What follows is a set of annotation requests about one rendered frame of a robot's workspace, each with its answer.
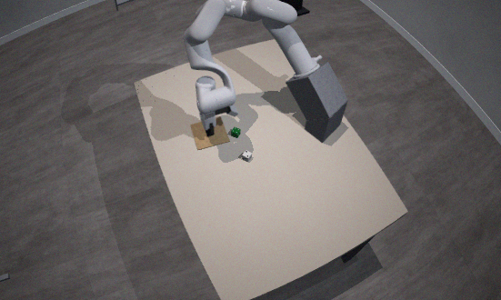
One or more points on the brown mat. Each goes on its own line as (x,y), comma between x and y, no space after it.
(203,141)

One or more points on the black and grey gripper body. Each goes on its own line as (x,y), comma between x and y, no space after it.
(208,119)

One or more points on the green die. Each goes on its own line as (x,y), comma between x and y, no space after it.
(236,132)

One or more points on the white die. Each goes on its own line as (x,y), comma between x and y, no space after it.
(246,155)

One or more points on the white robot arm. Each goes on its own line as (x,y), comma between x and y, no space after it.
(207,18)

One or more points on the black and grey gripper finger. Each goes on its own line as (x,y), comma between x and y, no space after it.
(210,131)

